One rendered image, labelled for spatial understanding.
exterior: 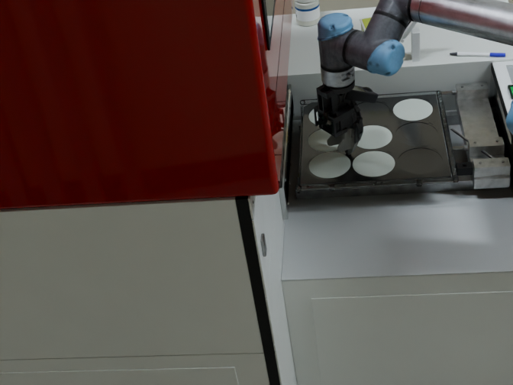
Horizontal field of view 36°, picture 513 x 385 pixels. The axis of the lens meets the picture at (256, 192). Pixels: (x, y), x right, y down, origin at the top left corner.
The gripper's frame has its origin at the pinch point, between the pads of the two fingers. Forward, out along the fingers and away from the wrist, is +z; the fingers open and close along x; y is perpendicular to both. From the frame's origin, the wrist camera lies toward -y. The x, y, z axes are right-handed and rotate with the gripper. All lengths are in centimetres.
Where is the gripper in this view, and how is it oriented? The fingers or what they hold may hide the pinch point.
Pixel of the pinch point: (350, 148)
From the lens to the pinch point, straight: 194.0
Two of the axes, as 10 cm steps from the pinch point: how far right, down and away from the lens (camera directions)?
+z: 1.3, 7.7, 6.3
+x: 5.9, 4.5, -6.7
